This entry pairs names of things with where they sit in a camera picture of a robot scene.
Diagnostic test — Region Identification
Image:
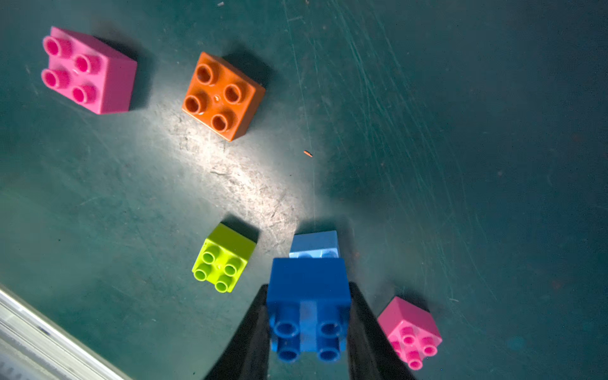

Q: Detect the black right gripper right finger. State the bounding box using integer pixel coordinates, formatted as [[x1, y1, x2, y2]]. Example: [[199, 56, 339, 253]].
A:
[[347, 282, 415, 380]]

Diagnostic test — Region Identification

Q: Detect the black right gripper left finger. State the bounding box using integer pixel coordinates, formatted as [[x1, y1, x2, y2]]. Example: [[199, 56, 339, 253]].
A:
[[204, 284, 270, 380]]

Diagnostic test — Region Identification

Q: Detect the dark blue lego brick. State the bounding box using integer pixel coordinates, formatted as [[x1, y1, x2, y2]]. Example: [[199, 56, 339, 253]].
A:
[[266, 258, 352, 363]]

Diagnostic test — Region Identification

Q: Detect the small pink lego brick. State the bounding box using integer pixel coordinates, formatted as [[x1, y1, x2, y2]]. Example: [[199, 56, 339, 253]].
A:
[[377, 297, 443, 371]]

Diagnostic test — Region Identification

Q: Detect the lime green lego brick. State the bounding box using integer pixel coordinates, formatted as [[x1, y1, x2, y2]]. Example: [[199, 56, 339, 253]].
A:
[[192, 223, 256, 293]]

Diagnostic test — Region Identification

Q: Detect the light blue lego brick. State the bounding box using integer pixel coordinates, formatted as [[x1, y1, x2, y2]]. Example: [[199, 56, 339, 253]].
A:
[[289, 231, 340, 258]]

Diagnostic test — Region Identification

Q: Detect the orange lego brick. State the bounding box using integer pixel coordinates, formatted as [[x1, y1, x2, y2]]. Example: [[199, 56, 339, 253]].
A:
[[182, 52, 265, 142]]

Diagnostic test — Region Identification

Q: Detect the large magenta lego brick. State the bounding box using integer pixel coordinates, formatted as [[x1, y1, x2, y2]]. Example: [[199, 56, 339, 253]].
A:
[[41, 26, 138, 115]]

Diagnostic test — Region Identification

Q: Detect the front aluminium rail frame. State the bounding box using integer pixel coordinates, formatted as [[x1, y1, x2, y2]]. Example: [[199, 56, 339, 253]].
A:
[[1, 287, 130, 379]]

